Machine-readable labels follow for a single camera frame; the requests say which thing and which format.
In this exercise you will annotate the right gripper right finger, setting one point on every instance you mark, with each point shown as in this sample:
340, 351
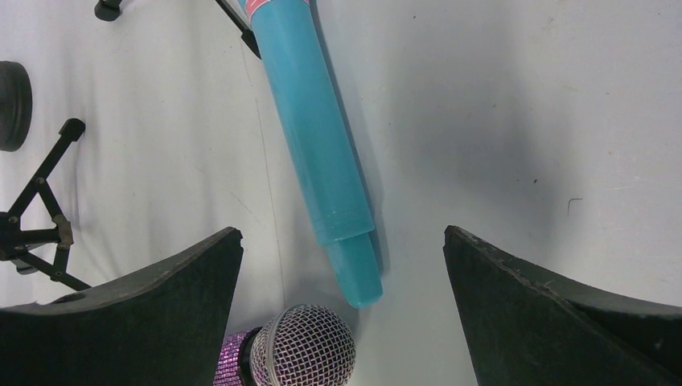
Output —
527, 325

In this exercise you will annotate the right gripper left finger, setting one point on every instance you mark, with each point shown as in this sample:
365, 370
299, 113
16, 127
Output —
160, 325

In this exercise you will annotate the purple glitter microphone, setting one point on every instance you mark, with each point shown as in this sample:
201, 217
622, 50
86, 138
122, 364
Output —
304, 345

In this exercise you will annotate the black round base mic stand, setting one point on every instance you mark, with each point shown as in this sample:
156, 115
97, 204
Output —
16, 105

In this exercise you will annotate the tripod stand with clip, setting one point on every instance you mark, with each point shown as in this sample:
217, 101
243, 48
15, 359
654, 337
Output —
110, 10

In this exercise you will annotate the blue toy microphone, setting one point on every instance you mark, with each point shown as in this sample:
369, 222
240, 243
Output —
318, 142

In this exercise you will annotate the tripod stand with shock mount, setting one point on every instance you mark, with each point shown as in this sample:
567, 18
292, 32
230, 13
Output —
36, 235

